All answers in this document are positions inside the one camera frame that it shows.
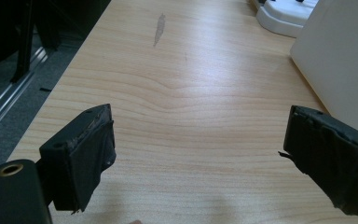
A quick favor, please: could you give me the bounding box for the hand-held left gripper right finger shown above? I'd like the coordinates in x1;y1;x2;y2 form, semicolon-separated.
278;105;358;217

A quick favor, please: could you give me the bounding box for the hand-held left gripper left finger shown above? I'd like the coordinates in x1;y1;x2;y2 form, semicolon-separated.
38;103;117;215

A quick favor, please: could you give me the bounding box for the large white box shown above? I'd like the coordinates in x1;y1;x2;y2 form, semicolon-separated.
289;0;358;140

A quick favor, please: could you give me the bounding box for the black metal stand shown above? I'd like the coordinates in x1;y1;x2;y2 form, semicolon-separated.
9;0;35;84

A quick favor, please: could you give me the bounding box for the white rounded appliance base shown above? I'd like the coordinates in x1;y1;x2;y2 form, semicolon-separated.
255;0;320;39

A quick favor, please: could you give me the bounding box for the aluminium floor rail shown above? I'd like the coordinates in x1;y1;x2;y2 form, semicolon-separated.
0;46;48;145

